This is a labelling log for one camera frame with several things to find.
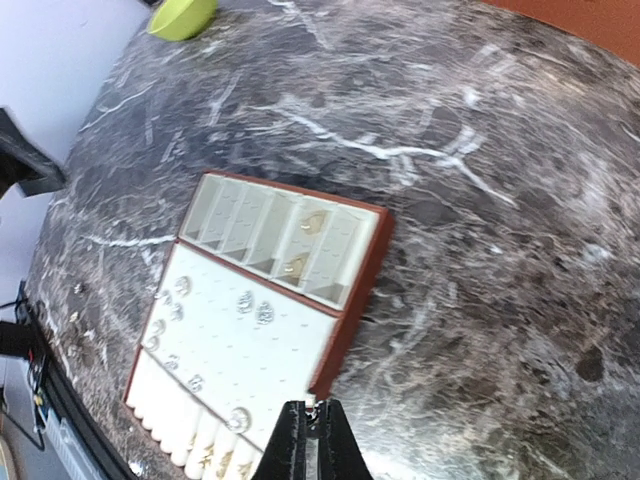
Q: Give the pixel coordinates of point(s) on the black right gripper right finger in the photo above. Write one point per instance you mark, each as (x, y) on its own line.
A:
(339, 456)

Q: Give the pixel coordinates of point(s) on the silver stud earring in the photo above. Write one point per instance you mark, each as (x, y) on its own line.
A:
(311, 406)

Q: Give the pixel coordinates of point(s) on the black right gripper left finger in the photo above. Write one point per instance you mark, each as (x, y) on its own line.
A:
(284, 457)

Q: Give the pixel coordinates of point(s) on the green plastic bowl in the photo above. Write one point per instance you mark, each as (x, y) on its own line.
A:
(179, 20)

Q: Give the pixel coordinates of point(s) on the red wooden jewelry box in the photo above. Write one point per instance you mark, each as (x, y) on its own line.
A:
(610, 24)

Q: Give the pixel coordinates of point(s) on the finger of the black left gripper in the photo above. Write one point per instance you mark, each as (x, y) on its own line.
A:
(24, 164)

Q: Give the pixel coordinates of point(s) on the beige jewelry tray insert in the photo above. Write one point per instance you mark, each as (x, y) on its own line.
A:
(258, 303)

